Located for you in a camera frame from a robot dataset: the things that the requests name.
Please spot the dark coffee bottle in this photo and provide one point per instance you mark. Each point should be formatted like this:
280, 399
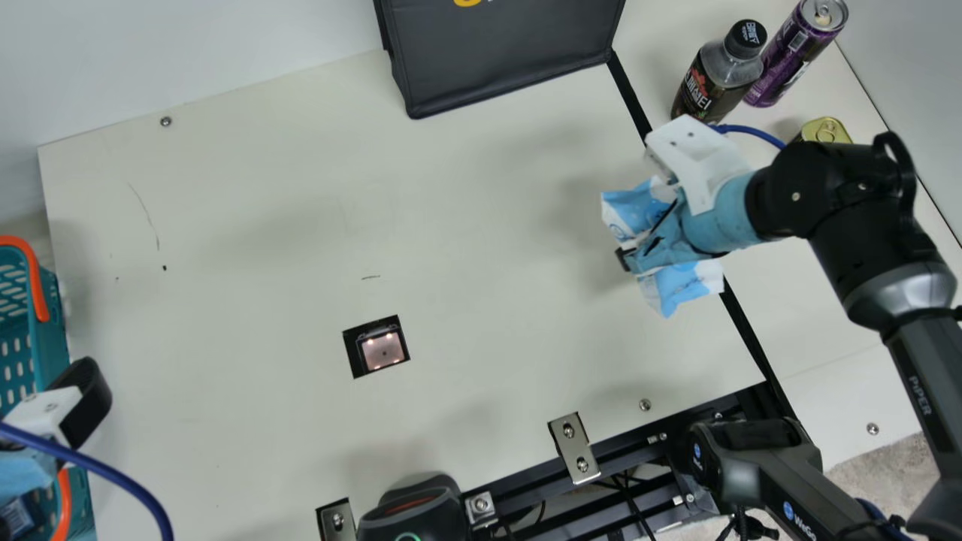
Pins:
710, 83

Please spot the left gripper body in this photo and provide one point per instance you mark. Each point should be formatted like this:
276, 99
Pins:
22, 473

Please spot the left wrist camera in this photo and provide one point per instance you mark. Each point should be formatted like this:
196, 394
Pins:
45, 413

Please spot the teal shopping basket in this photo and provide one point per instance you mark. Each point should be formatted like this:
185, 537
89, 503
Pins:
22, 338

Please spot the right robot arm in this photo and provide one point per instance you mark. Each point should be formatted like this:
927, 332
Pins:
864, 218

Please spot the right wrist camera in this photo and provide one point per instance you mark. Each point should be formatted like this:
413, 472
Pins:
695, 154

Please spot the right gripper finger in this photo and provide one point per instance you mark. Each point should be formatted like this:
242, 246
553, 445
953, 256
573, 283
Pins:
624, 260

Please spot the purple can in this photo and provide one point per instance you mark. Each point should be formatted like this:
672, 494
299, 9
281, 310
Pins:
785, 52

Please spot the black strip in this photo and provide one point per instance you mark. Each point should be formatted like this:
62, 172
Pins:
740, 323

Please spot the blue white wet wipes pack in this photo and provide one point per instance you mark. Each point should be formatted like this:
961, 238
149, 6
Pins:
680, 289

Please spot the gold rectangular tin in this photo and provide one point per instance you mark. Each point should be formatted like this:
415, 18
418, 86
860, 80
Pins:
827, 131

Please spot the black device with green light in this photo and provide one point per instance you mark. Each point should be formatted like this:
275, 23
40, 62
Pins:
413, 511

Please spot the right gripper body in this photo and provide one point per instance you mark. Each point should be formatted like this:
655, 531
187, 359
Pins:
721, 225

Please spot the dark grey bag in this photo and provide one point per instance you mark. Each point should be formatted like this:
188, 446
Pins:
496, 52

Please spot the blue labelled box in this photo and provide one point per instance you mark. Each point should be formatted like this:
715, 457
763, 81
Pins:
16, 518

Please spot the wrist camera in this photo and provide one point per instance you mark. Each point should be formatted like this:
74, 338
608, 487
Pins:
45, 413
695, 154

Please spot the small square scanner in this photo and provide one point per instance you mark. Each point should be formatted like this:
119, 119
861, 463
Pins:
382, 351

